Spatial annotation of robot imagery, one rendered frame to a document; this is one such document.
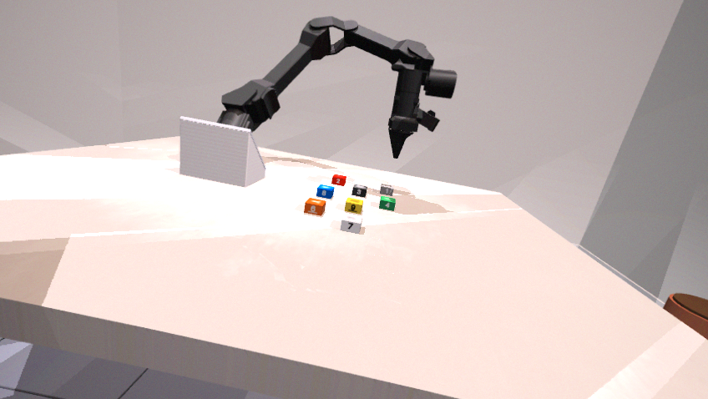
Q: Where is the yellow block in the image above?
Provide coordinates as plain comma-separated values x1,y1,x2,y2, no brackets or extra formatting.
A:
344,198,363,214

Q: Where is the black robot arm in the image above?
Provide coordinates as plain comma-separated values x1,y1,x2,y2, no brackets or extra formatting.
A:
217,16,458,133

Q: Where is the green block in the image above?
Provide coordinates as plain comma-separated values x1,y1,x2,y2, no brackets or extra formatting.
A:
379,196,396,211

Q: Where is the orange block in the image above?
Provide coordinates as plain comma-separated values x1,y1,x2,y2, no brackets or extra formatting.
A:
304,198,326,215

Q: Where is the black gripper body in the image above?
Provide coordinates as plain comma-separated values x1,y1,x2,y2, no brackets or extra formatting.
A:
388,91,419,132

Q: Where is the blue block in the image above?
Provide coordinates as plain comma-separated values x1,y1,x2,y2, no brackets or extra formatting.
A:
316,184,335,199

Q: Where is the red block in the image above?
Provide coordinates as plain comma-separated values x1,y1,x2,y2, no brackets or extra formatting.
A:
331,174,346,186

